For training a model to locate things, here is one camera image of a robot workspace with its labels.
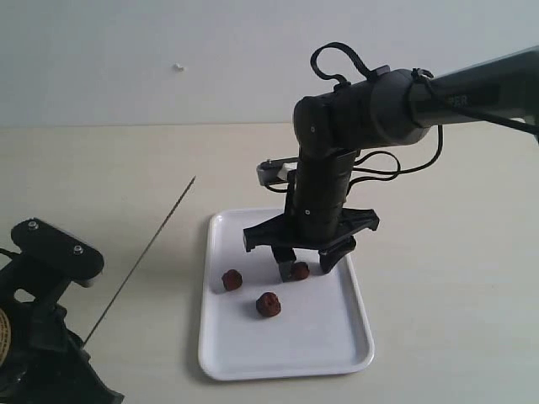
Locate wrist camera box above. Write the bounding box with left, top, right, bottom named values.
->
left=256, top=157, right=298, bottom=188
left=10, top=218, right=104, bottom=288

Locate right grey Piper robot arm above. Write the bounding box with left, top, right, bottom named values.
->
left=243, top=42, right=538, bottom=280

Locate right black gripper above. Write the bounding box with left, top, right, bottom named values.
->
left=243, top=208, right=380, bottom=282

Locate dried red date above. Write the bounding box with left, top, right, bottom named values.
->
left=255, top=292, right=281, bottom=318
left=221, top=269, right=243, bottom=291
left=291, top=262, right=310, bottom=281

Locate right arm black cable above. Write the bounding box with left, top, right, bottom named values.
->
left=310, top=41, right=539, bottom=189

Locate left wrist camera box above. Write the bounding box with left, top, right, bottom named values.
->
left=10, top=218, right=104, bottom=288

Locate white plastic tray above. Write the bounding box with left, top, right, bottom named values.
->
left=198, top=209, right=375, bottom=380

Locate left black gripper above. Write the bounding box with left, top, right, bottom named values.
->
left=0, top=247, right=125, bottom=404

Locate dried red date front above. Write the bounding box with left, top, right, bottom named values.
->
left=255, top=292, right=281, bottom=318

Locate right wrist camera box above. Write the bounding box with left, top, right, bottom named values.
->
left=256, top=157, right=298, bottom=188

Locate thin metal skewer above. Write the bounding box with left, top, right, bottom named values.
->
left=81, top=175, right=197, bottom=348

